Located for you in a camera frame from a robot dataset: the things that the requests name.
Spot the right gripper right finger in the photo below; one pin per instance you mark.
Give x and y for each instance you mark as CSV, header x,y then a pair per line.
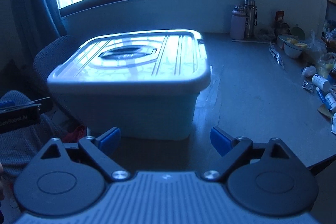
x,y
235,152

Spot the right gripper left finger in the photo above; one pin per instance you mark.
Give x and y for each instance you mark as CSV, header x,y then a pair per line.
x,y
96,152

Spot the white bin lid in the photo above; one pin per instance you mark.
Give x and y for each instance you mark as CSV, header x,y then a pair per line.
x,y
142,63

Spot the white round object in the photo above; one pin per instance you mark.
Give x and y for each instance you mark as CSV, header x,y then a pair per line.
x,y
309,71

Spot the person's hand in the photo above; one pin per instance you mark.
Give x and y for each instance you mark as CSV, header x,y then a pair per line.
x,y
1,183

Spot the red down jacket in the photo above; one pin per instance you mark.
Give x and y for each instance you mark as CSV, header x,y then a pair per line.
x,y
76,135

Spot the teal plastic storage bin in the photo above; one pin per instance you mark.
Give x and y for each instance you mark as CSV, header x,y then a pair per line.
x,y
162,116

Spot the grey knit chair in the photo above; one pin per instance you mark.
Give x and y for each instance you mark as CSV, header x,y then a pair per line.
x,y
49,58

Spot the blister pill pack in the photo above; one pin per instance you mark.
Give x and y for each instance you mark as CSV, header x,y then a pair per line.
x,y
308,86

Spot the blue tube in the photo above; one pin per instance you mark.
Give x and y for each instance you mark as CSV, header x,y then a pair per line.
x,y
322,97

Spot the foil snack wrapper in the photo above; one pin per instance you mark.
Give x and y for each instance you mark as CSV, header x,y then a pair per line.
x,y
276,55

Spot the white pill bottle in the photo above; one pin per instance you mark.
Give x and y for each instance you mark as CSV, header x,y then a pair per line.
x,y
321,82

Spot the white bowl with food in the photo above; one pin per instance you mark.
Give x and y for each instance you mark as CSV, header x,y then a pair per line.
x,y
292,47

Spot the pink water bottle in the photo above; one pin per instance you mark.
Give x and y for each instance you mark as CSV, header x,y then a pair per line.
x,y
238,19

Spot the clear plastic bag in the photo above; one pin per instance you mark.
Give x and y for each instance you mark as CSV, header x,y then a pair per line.
x,y
315,48

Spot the steel thermos bottle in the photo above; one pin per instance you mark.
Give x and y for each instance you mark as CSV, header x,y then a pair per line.
x,y
250,10

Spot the red black box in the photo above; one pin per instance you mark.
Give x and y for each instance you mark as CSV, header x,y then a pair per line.
x,y
278,19

